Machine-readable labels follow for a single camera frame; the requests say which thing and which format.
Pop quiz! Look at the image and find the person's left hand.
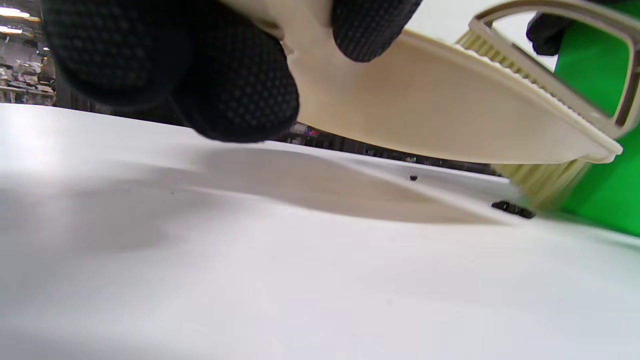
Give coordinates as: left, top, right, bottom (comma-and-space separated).
40, 0, 423, 143

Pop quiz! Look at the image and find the beige plastic dustpan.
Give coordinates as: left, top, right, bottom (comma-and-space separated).
220, 0, 623, 165

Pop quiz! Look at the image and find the pile of coffee beans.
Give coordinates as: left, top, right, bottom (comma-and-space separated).
409, 174, 537, 220

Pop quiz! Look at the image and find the black plastic garbage bag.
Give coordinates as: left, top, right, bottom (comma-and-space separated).
526, 0, 568, 57

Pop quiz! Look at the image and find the beige brush with wooden handle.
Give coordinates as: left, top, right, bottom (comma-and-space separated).
455, 0, 640, 208

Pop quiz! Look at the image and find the green food waste bin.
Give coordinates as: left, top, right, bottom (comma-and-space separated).
552, 2, 640, 237

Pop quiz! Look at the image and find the white table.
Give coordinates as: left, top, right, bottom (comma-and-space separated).
0, 102, 640, 360

